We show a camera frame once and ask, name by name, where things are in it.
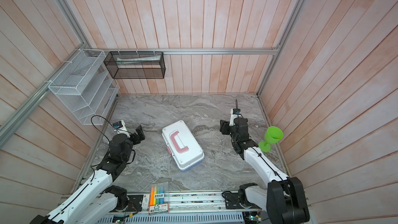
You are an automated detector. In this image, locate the highlighter marker pack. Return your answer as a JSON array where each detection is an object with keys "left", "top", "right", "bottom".
[{"left": 148, "top": 182, "right": 170, "bottom": 216}]

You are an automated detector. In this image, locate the left aluminium frame rail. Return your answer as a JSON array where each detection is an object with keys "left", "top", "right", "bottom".
[{"left": 1, "top": 43, "right": 89, "bottom": 148}]

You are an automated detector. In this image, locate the right aluminium frame post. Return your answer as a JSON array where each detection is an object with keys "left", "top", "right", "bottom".
[{"left": 256, "top": 0, "right": 307, "bottom": 98}]

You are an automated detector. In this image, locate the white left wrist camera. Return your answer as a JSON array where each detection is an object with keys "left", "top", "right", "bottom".
[{"left": 112, "top": 120, "right": 130, "bottom": 137}]

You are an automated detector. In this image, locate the white wire mesh shelf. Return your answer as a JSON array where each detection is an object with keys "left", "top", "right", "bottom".
[{"left": 49, "top": 49, "right": 119, "bottom": 125}]

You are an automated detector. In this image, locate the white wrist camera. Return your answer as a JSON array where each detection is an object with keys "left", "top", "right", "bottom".
[
  {"left": 112, "top": 120, "right": 130, "bottom": 137},
  {"left": 229, "top": 108, "right": 241, "bottom": 126}
]

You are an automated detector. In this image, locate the black wire mesh basket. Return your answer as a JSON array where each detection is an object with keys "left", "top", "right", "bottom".
[{"left": 104, "top": 51, "right": 166, "bottom": 79}]

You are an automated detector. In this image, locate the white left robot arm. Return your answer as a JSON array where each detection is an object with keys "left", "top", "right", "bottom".
[{"left": 31, "top": 125, "right": 145, "bottom": 224}]

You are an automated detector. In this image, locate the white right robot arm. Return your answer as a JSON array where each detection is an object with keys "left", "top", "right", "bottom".
[{"left": 220, "top": 115, "right": 310, "bottom": 224}]

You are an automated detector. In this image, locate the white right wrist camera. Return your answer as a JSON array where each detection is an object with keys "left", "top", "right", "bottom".
[{"left": 229, "top": 108, "right": 241, "bottom": 126}]

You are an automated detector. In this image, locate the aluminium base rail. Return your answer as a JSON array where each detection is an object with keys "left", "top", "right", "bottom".
[{"left": 52, "top": 189, "right": 312, "bottom": 224}]

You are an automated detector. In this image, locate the green plastic goblet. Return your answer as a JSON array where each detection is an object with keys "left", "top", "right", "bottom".
[{"left": 258, "top": 126, "right": 284, "bottom": 152}]

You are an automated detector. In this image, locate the horizontal aluminium wall rail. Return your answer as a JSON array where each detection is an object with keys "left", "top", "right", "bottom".
[{"left": 101, "top": 48, "right": 279, "bottom": 55}]

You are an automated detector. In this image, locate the white toolbox lid pink handle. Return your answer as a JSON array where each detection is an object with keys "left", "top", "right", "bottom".
[{"left": 162, "top": 120, "right": 205, "bottom": 164}]

